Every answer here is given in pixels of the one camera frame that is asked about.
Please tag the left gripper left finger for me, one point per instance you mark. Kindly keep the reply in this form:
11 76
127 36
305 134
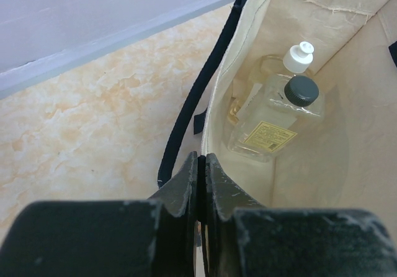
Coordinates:
150 237

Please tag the amber bottle white cap tall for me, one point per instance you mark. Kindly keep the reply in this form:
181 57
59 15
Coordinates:
296 61

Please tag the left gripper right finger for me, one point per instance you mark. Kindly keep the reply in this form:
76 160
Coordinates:
245 238

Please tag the beige canvas tote bag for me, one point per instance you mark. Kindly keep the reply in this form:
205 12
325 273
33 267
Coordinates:
346 162

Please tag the clear bottle dark cap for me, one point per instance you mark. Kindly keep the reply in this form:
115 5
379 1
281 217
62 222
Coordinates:
281 110

